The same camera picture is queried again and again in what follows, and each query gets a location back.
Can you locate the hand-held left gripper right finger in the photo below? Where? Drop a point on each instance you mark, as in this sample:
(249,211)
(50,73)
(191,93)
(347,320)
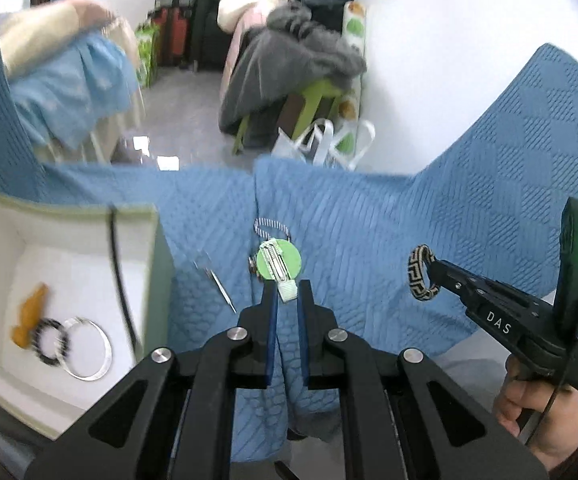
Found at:
(304,340)

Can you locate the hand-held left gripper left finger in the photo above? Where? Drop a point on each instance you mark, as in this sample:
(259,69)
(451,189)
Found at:
(271,345)

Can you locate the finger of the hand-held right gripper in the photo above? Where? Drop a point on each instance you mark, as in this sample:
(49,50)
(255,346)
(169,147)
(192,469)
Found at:
(454,269)
(451,290)

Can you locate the round green hair clip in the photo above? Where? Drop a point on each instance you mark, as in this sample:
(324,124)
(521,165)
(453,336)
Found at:
(289,260)

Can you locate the green cardboard box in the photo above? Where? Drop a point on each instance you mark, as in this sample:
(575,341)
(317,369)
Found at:
(164,270)

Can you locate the silver bangle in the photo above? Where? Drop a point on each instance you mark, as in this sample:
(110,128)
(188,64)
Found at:
(87,376)

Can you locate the orange hair clip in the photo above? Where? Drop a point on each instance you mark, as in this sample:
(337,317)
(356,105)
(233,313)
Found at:
(31,315)

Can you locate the person's right hand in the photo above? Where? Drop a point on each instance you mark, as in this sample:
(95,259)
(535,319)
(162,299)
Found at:
(554,440)

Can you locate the person's right leg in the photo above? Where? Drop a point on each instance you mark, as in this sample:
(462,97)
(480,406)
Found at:
(471,355)

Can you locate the silver hairpin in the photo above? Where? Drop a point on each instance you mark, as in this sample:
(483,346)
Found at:
(219,287)

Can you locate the chair with checkered blue cover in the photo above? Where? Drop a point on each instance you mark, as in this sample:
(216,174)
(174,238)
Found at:
(394,200)

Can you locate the chair with ribbed blue cover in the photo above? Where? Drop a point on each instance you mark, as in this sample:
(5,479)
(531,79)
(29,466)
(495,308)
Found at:
(209,220)

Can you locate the white tote bag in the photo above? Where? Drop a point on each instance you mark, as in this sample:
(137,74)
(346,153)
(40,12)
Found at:
(329,150)

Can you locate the green stool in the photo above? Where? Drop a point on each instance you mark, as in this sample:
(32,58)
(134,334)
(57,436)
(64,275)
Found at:
(319,92)

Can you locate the rolled mat with green dots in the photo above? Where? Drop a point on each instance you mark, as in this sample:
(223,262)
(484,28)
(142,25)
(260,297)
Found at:
(355,30)

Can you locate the grey blanket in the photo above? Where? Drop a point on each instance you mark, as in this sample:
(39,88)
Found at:
(289,60)

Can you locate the pink bed cover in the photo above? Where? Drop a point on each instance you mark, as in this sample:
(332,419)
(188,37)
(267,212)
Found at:
(234,55)

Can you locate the green bag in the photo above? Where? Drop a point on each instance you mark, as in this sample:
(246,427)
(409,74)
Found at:
(146,52)

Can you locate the light blue blanket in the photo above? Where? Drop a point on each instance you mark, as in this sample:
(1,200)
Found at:
(74,90)

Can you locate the red suitcase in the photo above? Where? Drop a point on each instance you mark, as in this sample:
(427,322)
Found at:
(171,35)

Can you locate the black suitcase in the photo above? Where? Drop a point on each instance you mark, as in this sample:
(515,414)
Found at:
(209,25)

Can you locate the white puffy jacket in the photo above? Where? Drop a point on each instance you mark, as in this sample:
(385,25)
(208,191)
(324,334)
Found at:
(246,2)

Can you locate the cream pillow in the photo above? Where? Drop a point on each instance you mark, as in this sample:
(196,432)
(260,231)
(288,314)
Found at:
(49,25)

